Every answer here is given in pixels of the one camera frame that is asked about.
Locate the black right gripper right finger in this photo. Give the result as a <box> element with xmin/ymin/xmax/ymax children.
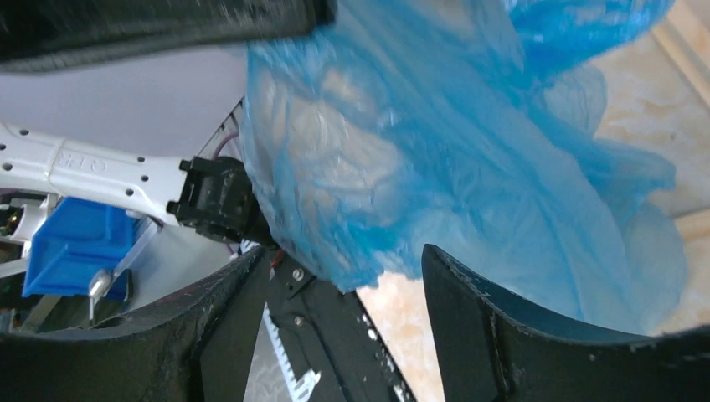
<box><xmin>422</xmin><ymin>245</ymin><xmax>709</xmax><ymax>401</ymax></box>

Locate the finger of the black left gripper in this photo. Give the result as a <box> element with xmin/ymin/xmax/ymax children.
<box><xmin>1</xmin><ymin>0</ymin><xmax>337</xmax><ymax>74</ymax></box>

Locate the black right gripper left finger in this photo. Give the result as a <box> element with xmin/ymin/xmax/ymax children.
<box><xmin>1</xmin><ymin>248</ymin><xmax>266</xmax><ymax>401</ymax></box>

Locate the blue plastic trash bag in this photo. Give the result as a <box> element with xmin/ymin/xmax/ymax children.
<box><xmin>240</xmin><ymin>1</ymin><xmax>687</xmax><ymax>333</ymax></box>

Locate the wooden clothes rack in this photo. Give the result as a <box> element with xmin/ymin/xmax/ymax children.
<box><xmin>651</xmin><ymin>1</ymin><xmax>709</xmax><ymax>242</ymax></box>

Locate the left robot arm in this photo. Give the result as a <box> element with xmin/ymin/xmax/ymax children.
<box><xmin>1</xmin><ymin>1</ymin><xmax>336</xmax><ymax>245</ymax></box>

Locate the blue storage bin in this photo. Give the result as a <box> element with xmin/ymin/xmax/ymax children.
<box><xmin>22</xmin><ymin>198</ymin><xmax>141</xmax><ymax>297</ymax></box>

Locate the white slotted cable duct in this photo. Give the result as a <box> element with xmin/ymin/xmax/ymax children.
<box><xmin>244</xmin><ymin>304</ymin><xmax>321</xmax><ymax>402</ymax></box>

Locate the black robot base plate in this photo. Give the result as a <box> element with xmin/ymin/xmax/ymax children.
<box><xmin>266</xmin><ymin>250</ymin><xmax>415</xmax><ymax>402</ymax></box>

